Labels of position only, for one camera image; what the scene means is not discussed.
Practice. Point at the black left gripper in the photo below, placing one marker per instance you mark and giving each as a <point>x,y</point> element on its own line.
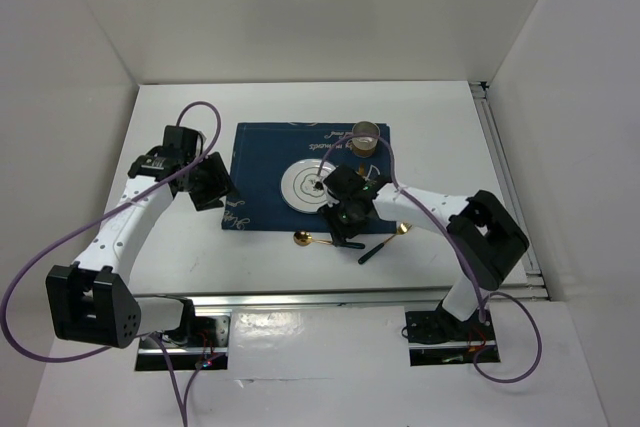
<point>220,184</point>

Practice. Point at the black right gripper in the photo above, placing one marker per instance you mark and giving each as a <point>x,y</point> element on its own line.
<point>338,231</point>

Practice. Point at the white plate green rim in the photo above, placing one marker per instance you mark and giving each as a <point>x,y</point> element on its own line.
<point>302,187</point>

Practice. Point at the amber glass cup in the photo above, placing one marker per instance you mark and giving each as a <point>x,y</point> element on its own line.
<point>364,138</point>

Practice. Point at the gold fork green handle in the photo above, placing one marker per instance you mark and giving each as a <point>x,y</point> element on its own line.
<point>401,229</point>

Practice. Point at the gold spoon green handle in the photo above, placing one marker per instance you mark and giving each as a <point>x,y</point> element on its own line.
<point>303,238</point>

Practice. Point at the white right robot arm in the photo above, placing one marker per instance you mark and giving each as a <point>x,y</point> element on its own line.
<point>485,239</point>

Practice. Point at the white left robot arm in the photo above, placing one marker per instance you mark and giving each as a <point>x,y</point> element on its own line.
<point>90,301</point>

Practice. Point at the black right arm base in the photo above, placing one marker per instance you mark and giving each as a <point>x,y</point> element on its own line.
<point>435,338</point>

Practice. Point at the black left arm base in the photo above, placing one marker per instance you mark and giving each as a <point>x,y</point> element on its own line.
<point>203,346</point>

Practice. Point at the aluminium front rail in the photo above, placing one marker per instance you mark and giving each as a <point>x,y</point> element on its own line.
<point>301,300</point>

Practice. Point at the aluminium rail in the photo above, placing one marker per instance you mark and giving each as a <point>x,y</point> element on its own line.
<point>479,92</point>
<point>301,300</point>

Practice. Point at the aluminium right side rail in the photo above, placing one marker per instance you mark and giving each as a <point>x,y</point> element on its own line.
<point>479,92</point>

